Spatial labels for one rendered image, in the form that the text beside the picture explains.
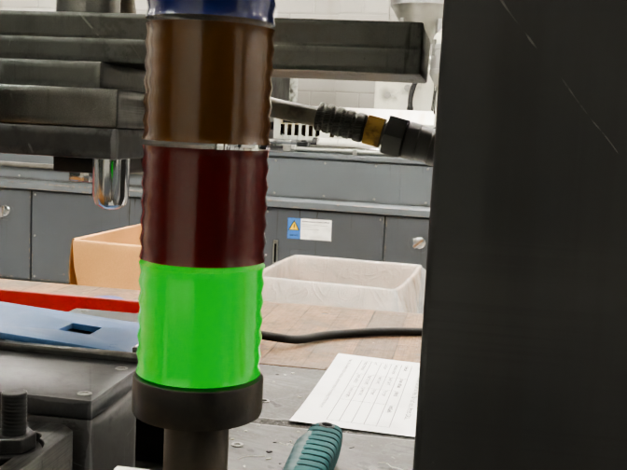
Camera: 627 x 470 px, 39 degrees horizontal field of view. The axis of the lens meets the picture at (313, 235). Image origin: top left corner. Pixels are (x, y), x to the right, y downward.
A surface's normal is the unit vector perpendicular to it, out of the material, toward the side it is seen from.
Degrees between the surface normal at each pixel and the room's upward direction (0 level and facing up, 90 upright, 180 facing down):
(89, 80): 90
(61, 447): 90
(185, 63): 104
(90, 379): 0
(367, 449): 0
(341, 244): 90
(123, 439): 90
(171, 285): 76
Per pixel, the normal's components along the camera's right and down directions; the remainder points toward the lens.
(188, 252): -0.11, 0.36
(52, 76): -0.17, 0.11
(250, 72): 0.69, 0.36
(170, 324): -0.33, -0.15
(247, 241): 0.71, -0.12
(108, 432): 0.98, 0.07
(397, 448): 0.05, -0.99
